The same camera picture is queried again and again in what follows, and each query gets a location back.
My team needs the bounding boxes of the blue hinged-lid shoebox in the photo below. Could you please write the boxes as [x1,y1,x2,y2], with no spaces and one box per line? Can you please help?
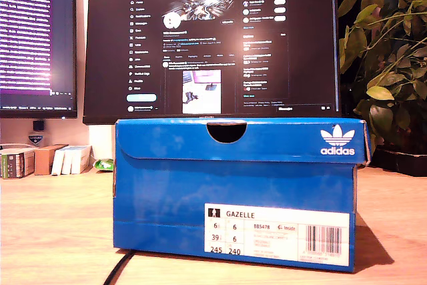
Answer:
[111,117,372,274]

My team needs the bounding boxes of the brown cardboard box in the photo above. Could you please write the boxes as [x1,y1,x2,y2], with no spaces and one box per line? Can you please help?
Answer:
[33,144,69,176]

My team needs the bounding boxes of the green-labelled grey box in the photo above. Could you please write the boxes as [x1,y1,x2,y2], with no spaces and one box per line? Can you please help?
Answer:
[0,147,39,180]

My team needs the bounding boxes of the black wide computer monitor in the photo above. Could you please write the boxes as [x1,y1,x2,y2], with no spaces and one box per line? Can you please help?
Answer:
[82,0,343,125]

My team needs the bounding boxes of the green plastic packet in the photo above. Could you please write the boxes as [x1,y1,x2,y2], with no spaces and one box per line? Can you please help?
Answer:
[93,158,115,173]

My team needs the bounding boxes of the shield-shaped dark badge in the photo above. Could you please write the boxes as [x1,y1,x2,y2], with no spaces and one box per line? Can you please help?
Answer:
[27,132,45,148]

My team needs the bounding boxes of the green leafy houseplant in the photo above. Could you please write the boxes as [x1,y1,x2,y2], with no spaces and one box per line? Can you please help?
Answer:
[337,0,427,156]

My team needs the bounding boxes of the dark plant pot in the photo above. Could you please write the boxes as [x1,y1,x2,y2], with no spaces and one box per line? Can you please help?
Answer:
[370,146,427,178]

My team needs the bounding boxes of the black monitor with purple text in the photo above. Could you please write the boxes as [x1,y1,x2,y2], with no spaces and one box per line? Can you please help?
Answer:
[0,0,78,120]

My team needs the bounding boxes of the black cable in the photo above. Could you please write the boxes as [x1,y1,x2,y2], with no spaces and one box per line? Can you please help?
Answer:
[102,250,136,285]

